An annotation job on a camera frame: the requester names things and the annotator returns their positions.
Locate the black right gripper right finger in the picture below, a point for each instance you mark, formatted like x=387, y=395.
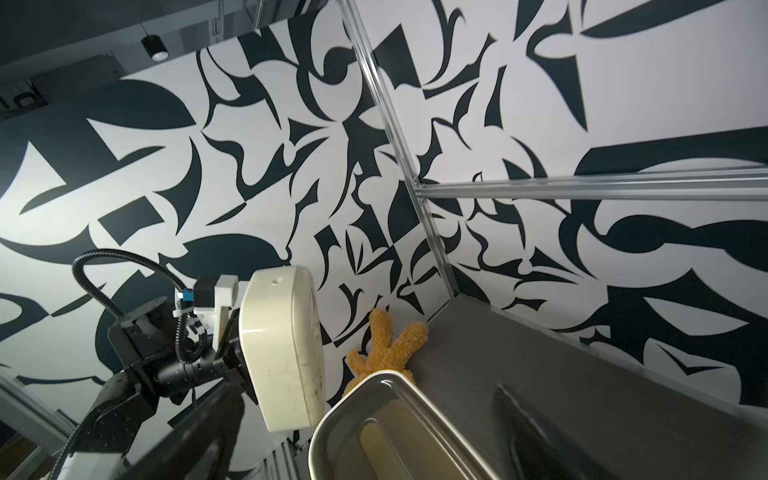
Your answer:
x=531, y=447

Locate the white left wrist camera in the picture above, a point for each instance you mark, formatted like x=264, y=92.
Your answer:
x=209, y=304

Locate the cream box dark clear lid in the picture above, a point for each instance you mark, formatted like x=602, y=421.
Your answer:
x=280, y=337

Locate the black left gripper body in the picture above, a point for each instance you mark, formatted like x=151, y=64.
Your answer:
x=143, y=340

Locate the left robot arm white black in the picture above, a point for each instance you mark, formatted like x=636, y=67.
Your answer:
x=98, y=447

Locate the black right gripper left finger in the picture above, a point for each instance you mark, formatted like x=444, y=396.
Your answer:
x=202, y=444

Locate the brown plush bunny toy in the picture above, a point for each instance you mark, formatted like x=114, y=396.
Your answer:
x=387, y=352

